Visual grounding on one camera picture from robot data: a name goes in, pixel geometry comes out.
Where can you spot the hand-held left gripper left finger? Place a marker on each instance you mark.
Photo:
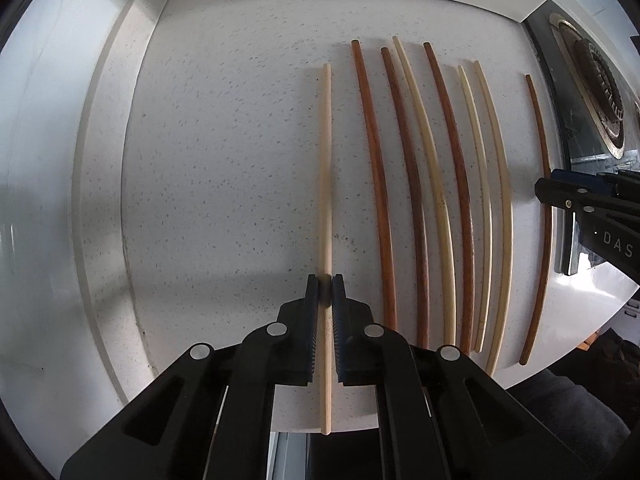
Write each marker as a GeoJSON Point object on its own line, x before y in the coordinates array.
{"type": "Point", "coordinates": [312, 320]}

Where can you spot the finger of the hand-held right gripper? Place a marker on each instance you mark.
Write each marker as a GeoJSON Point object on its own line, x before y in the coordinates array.
{"type": "Point", "coordinates": [575, 200]}
{"type": "Point", "coordinates": [580, 180]}

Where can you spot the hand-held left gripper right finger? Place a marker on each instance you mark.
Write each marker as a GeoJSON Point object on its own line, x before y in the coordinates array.
{"type": "Point", "coordinates": [340, 325]}

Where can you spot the light wooden chopstick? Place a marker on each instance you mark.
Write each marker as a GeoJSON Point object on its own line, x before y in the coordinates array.
{"type": "Point", "coordinates": [326, 185]}
{"type": "Point", "coordinates": [433, 160]}
{"type": "Point", "coordinates": [510, 230]}
{"type": "Point", "coordinates": [488, 230]}

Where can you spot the dark brown wooden chopstick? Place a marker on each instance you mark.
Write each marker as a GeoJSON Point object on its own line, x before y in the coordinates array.
{"type": "Point", "coordinates": [546, 280]}
{"type": "Point", "coordinates": [374, 150]}
{"type": "Point", "coordinates": [410, 160]}
{"type": "Point", "coordinates": [468, 220]}

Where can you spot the dark grey cloth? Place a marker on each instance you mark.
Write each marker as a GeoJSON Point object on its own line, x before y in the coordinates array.
{"type": "Point", "coordinates": [575, 405]}

